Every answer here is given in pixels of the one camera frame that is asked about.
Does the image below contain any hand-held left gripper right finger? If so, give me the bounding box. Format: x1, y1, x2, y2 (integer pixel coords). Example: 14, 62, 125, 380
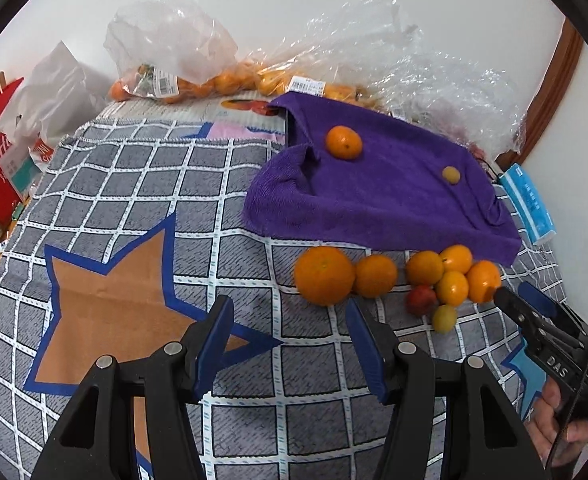
345, 301, 549, 480

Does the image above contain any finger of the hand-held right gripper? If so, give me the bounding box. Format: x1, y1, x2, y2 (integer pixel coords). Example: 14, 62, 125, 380
492, 286, 542, 348
518, 281, 587, 348

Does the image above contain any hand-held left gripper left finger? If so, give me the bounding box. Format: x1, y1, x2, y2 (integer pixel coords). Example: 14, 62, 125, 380
31, 294, 235, 480

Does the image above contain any small orange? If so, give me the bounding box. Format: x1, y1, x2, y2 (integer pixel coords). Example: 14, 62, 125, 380
440, 244, 474, 275
435, 270, 469, 307
466, 260, 502, 304
405, 250, 445, 287

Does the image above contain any red fruit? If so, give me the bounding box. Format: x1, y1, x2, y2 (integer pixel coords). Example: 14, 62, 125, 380
405, 285, 439, 317

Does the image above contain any medium orange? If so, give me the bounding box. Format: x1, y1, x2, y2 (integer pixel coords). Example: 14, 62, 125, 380
354, 254, 399, 298

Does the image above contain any large orange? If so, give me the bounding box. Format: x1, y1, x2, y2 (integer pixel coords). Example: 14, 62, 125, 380
294, 246, 357, 307

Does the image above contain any person's right hand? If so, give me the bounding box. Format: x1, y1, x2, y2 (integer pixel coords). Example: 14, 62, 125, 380
528, 379, 588, 467

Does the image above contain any blue tissue packet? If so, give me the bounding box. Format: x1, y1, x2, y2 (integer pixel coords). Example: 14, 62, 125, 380
498, 164, 557, 247

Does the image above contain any purple towel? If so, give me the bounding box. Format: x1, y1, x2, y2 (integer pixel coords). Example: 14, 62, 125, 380
242, 92, 523, 267

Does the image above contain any grey grid star mat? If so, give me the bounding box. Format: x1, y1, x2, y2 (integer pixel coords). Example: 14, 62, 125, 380
0, 120, 574, 480

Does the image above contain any mandarin orange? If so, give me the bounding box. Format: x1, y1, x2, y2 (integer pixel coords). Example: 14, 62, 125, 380
325, 125, 363, 160

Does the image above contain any large crumpled clear bag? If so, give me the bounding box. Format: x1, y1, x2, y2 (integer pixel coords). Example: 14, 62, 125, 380
364, 50, 524, 161

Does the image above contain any fruit print cardboard box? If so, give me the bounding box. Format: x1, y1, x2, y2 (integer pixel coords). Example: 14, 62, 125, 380
99, 94, 295, 127

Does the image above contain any clear labelled bag of oranges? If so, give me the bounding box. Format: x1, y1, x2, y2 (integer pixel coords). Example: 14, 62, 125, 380
224, 0, 425, 111

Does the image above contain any white plastic bag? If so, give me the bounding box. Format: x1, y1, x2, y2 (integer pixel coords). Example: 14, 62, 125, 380
0, 40, 110, 196

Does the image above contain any translucent bag of oranges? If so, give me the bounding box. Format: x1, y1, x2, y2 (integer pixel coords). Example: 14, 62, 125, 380
105, 0, 239, 106

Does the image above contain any brown wooden door frame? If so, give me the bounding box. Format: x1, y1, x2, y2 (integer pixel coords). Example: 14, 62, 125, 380
494, 17, 585, 166

